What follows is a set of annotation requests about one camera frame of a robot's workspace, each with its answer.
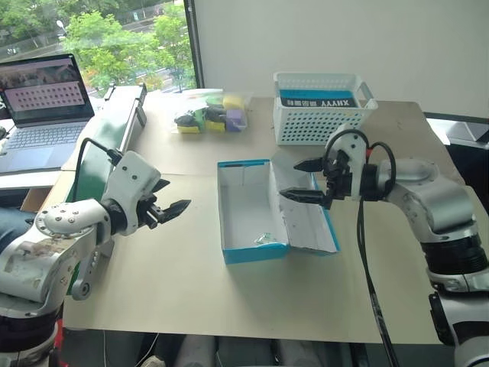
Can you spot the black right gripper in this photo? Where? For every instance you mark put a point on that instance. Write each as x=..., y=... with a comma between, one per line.
x=339, y=182

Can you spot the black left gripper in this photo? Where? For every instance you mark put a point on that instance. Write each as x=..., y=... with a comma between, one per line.
x=149, y=213

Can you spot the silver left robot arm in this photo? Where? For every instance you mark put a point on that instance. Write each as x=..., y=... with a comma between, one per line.
x=65, y=219

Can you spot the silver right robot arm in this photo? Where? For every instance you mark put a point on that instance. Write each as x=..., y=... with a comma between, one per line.
x=439, y=199

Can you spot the blue cardboard box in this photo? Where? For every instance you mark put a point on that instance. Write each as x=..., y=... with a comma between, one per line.
x=248, y=206

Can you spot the green conveyor belt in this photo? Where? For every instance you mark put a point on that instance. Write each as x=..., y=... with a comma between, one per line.
x=107, y=134

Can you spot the white perforated plastic basket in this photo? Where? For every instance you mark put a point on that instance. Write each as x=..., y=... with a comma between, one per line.
x=305, y=124

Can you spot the small crumpled clear wrapper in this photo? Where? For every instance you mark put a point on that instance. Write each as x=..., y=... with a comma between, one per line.
x=264, y=239

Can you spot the yellow sponge with black toy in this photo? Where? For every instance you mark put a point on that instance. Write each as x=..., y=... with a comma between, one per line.
x=187, y=125

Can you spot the blue and black printed carton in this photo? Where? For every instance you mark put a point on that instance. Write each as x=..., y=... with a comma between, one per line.
x=317, y=100

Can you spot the yellow and black sponge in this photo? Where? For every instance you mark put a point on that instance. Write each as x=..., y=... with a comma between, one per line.
x=214, y=125

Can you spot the purple foam block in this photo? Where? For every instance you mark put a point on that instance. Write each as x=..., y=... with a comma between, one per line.
x=234, y=119

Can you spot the clear plastic bag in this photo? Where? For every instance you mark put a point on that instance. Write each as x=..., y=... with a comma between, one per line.
x=198, y=101

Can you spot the plain yellow sponge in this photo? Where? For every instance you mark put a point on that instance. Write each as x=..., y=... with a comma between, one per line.
x=233, y=101

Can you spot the grey open laptop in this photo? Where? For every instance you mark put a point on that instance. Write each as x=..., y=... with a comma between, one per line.
x=46, y=137

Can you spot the white side desk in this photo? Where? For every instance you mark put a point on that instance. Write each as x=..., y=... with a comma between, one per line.
x=23, y=180

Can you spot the person's leg in jeans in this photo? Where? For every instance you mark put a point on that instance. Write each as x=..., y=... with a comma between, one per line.
x=11, y=225

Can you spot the black side table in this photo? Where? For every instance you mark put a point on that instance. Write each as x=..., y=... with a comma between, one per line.
x=468, y=168

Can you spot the grey flat device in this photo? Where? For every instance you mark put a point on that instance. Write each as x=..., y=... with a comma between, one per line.
x=464, y=132

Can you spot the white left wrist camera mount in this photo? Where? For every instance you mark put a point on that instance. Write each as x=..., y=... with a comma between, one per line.
x=131, y=179

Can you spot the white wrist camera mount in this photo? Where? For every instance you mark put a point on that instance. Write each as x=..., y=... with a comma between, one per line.
x=353, y=151
x=131, y=179

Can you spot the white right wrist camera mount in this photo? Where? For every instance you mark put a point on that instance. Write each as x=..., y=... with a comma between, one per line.
x=353, y=151

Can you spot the black window frame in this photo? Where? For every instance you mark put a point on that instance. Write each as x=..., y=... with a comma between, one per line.
x=195, y=42

